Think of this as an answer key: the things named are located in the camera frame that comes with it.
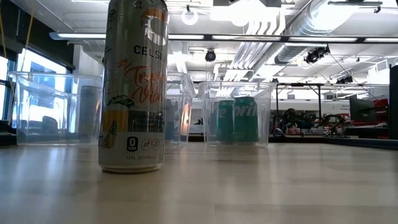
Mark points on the green Sprite can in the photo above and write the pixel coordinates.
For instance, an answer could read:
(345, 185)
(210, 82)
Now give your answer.
(224, 124)
(245, 124)

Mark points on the clear plastic bin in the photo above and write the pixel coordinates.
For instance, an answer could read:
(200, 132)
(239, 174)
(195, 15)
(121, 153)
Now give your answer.
(46, 124)
(267, 118)
(189, 93)

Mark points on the slim Celsius can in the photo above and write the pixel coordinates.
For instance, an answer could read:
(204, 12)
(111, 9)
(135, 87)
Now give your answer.
(133, 93)

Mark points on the LED light bar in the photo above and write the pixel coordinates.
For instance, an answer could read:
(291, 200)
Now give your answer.
(323, 39)
(248, 37)
(382, 40)
(77, 35)

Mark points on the person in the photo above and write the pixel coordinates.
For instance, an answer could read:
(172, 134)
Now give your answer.
(292, 116)

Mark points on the black ceiling spotlight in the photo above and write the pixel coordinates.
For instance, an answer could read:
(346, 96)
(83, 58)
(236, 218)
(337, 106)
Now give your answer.
(343, 80)
(314, 56)

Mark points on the black monitor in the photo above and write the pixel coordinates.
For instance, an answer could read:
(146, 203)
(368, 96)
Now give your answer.
(362, 110)

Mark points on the red box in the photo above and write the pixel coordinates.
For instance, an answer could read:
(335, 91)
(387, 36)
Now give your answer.
(382, 109)

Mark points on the black panel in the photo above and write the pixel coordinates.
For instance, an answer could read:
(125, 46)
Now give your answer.
(393, 102)

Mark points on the black overhead camera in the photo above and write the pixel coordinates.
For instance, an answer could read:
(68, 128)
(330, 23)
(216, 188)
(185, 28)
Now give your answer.
(210, 56)

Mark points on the silver ventilation duct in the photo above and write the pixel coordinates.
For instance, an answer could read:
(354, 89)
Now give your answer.
(298, 46)

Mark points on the black desk frame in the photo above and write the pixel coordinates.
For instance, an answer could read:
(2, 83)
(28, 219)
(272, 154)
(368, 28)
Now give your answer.
(319, 102)

